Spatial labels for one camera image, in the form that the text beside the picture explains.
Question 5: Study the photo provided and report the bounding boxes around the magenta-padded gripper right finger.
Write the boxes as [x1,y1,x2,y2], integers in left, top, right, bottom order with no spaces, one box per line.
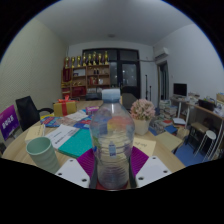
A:
[128,145,173,189]

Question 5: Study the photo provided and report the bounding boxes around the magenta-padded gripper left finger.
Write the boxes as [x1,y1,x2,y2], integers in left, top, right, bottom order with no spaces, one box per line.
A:
[54,146,99,189]

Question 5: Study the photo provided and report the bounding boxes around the clear plastic water bottle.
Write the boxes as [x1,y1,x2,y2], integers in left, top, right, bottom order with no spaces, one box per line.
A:
[89,88,136,191]

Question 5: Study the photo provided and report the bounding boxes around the teal notebook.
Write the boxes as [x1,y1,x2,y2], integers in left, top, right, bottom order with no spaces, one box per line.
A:
[57,128,94,159]

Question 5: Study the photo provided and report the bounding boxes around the flat round red coaster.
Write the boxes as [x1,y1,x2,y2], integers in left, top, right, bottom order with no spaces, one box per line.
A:
[95,180,130,192]

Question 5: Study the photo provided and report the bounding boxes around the pale green cup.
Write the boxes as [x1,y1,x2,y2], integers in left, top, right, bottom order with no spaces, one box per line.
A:
[25,136,62,175]

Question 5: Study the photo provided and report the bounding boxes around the wooden square stool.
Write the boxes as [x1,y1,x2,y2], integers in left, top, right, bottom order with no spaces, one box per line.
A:
[155,130,184,153]

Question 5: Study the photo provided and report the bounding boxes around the white printed paper sheet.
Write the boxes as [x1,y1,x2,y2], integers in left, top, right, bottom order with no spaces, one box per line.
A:
[44,123,81,150]

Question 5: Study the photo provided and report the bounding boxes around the blue and red book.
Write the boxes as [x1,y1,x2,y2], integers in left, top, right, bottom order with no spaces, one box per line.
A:
[73,116,94,130]

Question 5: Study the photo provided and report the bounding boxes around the small kraft paper envelope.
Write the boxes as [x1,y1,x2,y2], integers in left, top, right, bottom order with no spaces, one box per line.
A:
[24,123,46,144]

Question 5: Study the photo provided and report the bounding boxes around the pink flowers in white pot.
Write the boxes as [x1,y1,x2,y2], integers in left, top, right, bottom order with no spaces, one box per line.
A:
[129,98,156,136]

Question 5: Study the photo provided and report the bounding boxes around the yellow gift box red ribbon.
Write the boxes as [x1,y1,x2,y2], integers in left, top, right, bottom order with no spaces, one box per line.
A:
[53,95,78,118]

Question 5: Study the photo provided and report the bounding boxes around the stack of books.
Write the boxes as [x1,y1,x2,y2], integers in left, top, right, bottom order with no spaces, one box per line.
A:
[158,99,179,121]

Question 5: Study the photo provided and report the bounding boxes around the pink wrapped packet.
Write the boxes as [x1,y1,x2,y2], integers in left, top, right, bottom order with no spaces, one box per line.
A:
[85,105,100,116]

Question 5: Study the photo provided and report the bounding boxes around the white round stool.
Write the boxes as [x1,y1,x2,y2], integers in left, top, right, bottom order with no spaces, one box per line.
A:
[194,129,217,163]

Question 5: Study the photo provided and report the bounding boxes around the grey office chair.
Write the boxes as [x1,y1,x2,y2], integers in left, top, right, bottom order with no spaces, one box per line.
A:
[120,92,138,111]

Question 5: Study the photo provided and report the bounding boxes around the black office chair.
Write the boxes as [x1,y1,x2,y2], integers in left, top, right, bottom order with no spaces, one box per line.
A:
[15,95,54,133]

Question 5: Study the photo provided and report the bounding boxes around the cluttered wooden side desk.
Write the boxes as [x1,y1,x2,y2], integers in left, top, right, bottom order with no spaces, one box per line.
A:
[169,94,224,161]

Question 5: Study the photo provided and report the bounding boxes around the purple sign board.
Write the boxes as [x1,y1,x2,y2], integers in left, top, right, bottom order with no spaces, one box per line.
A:
[0,104,20,142]

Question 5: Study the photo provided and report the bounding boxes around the black computer monitor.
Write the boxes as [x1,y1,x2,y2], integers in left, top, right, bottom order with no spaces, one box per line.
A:
[173,82,188,98]

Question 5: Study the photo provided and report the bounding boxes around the wooden shelf unit with trophies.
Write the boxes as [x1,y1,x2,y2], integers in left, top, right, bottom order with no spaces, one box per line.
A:
[60,50,111,100]

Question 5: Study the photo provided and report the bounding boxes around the dark glass double door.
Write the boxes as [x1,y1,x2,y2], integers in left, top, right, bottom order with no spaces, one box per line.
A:
[82,48,141,100]

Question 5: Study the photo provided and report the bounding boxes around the white wall air conditioner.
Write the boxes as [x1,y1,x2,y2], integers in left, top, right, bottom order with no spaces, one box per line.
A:
[153,46,170,61]

